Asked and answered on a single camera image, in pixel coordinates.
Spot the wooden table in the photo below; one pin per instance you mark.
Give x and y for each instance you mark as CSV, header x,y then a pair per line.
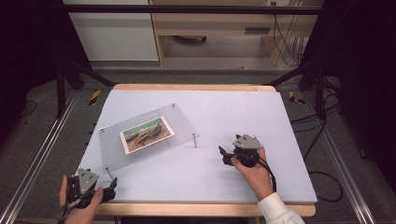
x,y
193,86

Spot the black horizontal metal bar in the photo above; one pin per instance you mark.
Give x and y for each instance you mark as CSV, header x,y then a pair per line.
x,y
186,9

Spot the clear acrylic photo frame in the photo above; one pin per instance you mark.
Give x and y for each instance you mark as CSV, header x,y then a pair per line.
x,y
174,121

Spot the person's right hand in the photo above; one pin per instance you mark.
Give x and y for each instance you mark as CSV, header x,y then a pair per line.
x,y
258,180

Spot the black metal stand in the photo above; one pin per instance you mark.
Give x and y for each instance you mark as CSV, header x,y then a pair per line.
x,y
320,93
60,90

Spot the white cabinet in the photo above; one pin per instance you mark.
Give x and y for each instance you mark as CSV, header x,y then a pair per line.
x,y
115,37

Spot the aluminium floor rail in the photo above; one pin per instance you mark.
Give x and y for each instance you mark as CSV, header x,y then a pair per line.
x,y
40,149
342,161

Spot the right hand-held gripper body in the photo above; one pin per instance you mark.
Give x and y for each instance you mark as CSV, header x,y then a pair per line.
x,y
247,143

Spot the black curtain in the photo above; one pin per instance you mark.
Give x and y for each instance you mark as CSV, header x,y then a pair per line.
x,y
28,46
364,62

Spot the grey desk label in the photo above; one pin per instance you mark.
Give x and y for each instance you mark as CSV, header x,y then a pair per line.
x,y
257,30

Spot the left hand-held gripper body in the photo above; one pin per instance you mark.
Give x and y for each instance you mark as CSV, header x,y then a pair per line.
x,y
83,182

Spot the person's left hand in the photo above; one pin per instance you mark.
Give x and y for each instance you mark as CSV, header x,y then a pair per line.
x,y
81,216

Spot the boat picture print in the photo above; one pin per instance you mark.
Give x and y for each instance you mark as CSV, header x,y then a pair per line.
x,y
146,135

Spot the light wooden desk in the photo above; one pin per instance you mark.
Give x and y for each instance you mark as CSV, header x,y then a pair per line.
x,y
218,23

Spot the white table mat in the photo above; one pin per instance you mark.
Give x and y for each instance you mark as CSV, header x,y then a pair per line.
x,y
211,112

